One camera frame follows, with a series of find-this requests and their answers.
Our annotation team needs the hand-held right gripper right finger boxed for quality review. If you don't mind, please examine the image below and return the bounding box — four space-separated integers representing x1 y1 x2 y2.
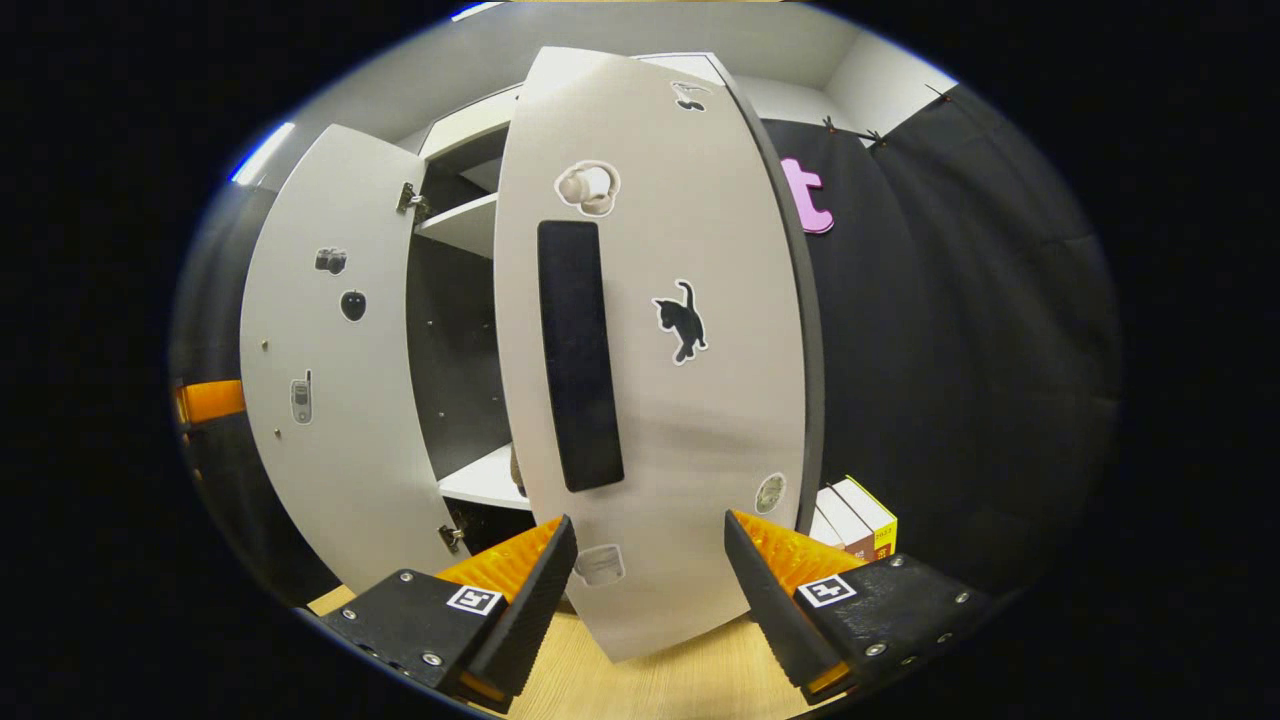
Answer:
723 510 996 706

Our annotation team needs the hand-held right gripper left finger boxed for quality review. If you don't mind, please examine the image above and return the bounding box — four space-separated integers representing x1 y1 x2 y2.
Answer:
318 515 579 713

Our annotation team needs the white shoe cabinet door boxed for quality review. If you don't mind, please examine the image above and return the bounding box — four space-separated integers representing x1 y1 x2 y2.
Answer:
240 123 471 593
493 45 826 663

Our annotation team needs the white shoe cabinet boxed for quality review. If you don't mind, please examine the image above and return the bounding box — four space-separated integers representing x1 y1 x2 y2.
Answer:
400 52 741 556

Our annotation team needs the white and red box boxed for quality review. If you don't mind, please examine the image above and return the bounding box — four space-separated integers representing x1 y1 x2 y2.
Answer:
815 487 876 561

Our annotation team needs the yellow and white box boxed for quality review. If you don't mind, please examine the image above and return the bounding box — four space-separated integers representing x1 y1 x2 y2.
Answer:
832 475 898 561

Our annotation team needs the black backdrop cloth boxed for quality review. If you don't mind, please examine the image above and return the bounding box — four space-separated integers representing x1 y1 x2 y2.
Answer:
760 85 1123 601

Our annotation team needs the black door handle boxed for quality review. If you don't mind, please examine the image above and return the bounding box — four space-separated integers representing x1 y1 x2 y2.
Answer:
537 220 626 493

